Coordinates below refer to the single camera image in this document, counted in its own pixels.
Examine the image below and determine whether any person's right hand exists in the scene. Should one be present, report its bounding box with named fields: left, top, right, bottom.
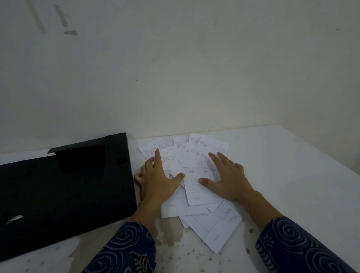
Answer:
left=199, top=151, right=258, bottom=202

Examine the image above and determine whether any person's left forearm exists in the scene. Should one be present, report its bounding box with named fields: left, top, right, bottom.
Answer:
left=83, top=196, right=167, bottom=273

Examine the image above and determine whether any pile of white paper receipts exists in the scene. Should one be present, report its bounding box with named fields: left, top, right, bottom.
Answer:
left=137, top=133, right=243, bottom=254

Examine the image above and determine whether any person's left hand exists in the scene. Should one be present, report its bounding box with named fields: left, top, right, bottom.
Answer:
left=134, top=148, right=185, bottom=209

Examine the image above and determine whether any black plastic document folder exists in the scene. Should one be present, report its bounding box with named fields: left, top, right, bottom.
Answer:
left=0, top=133, right=138, bottom=263

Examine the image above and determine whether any person's right forearm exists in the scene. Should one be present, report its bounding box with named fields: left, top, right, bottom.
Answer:
left=238, top=191, right=358, bottom=273

